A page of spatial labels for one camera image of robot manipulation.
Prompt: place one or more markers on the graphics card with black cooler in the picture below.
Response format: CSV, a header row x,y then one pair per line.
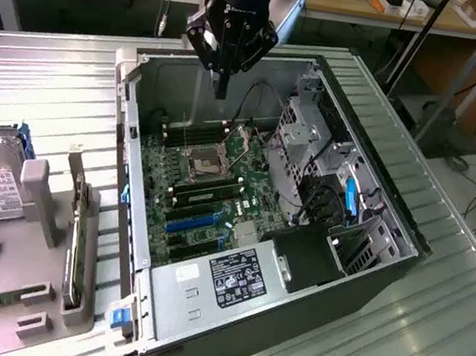
x,y
81,232

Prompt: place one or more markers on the metal socket cover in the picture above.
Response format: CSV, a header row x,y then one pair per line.
x,y
238,143

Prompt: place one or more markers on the wooden desk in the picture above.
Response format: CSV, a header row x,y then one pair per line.
x,y
352,11

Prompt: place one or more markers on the perforated metal drive cage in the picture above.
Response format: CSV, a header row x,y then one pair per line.
x,y
299,142

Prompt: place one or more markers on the CPU socket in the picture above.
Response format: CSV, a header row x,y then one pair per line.
x,y
205,160

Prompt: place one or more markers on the green motherboard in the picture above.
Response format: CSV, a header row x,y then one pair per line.
x,y
244,196

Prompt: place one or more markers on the black slanted pole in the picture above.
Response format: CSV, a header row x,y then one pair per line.
x,y
418,39

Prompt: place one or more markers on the open black PC case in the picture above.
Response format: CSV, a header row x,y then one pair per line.
x,y
379,170

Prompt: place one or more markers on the blue drive latch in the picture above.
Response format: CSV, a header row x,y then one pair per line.
x,y
351,197

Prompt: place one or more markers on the blue expansion slot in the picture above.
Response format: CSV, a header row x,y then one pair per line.
x,y
192,224

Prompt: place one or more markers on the black box under desk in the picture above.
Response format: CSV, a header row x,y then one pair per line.
x,y
430,120

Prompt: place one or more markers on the silver chipset heat sink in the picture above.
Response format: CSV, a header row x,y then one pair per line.
x,y
245,233

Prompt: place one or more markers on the flat white box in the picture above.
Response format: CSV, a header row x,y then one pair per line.
x,y
474,18

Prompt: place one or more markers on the silver power supply unit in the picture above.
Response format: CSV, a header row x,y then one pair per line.
x,y
186,303

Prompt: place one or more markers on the grey parts rack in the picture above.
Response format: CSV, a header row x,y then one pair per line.
x,y
26,255

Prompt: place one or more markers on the blue case latch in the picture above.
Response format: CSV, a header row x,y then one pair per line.
x,y
118,319

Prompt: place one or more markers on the blue disk bracket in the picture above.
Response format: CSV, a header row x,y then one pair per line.
x,y
27,141

